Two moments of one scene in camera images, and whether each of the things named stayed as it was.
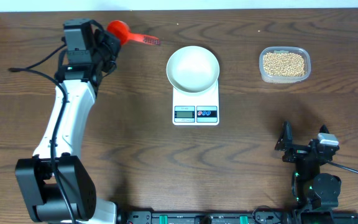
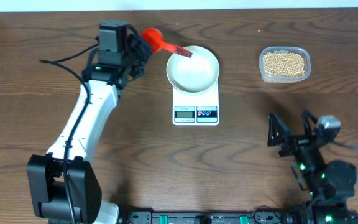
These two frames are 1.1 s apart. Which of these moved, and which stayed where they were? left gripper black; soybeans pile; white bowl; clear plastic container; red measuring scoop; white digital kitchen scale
Moved: red measuring scoop; left gripper black
Stayed: white digital kitchen scale; soybeans pile; white bowl; clear plastic container
